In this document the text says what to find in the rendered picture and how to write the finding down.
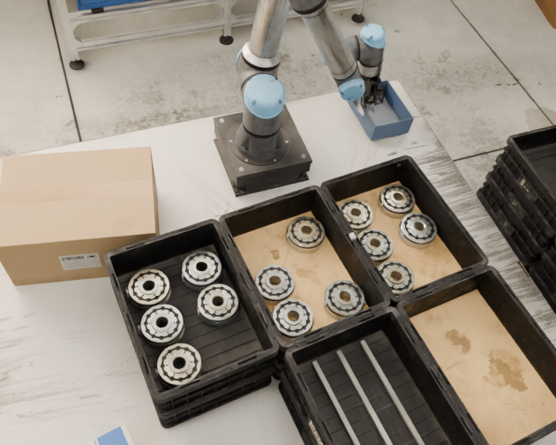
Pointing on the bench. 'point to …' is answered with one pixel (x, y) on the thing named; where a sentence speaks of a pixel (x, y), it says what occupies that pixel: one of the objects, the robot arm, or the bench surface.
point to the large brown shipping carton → (72, 212)
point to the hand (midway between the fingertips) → (362, 109)
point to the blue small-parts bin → (386, 116)
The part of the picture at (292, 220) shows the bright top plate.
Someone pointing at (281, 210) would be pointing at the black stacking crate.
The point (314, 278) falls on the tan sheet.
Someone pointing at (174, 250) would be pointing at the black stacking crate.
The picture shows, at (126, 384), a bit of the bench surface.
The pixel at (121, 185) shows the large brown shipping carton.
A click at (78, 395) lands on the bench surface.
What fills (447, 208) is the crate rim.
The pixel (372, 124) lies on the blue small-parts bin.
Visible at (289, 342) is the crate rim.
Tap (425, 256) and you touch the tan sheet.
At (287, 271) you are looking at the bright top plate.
